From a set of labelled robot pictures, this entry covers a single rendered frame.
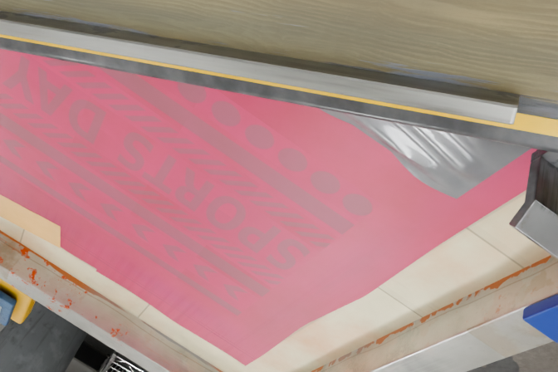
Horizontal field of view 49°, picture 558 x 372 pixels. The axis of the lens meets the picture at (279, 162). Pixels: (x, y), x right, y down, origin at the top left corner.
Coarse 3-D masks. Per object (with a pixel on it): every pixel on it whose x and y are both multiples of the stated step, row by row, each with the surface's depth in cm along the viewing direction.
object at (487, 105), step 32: (0, 32) 38; (32, 32) 37; (64, 32) 36; (96, 32) 35; (128, 32) 35; (192, 64) 33; (224, 64) 33; (256, 64) 32; (288, 64) 32; (320, 64) 32; (352, 96) 31; (384, 96) 30; (416, 96) 29; (448, 96) 29; (480, 96) 28; (512, 96) 28
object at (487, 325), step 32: (0, 256) 70; (32, 256) 72; (32, 288) 70; (64, 288) 71; (512, 288) 42; (544, 288) 39; (96, 320) 71; (128, 320) 73; (448, 320) 47; (480, 320) 43; (512, 320) 41; (128, 352) 73; (160, 352) 73; (192, 352) 74; (352, 352) 59; (384, 352) 53; (416, 352) 49; (448, 352) 47; (480, 352) 45; (512, 352) 44
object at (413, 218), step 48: (240, 96) 42; (336, 144) 41; (384, 192) 43; (432, 192) 41; (480, 192) 39; (336, 240) 48; (384, 240) 46; (432, 240) 44; (144, 288) 67; (288, 288) 56; (336, 288) 53; (240, 336) 67
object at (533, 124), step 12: (0, 36) 41; (72, 48) 39; (132, 60) 38; (144, 60) 37; (204, 72) 36; (216, 72) 36; (264, 84) 35; (276, 84) 35; (336, 96) 34; (348, 96) 33; (408, 108) 32; (468, 120) 31; (480, 120) 31; (516, 120) 30; (528, 120) 30; (540, 120) 30; (552, 120) 30; (540, 132) 30; (552, 132) 30
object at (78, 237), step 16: (0, 64) 50; (0, 176) 62; (16, 176) 61; (0, 192) 65; (16, 192) 64; (32, 192) 62; (32, 208) 65; (48, 208) 63; (64, 208) 62; (64, 224) 64; (80, 224) 63; (64, 240) 67; (80, 240) 65; (96, 240) 64; (112, 240) 63; (80, 256) 68; (96, 256) 67
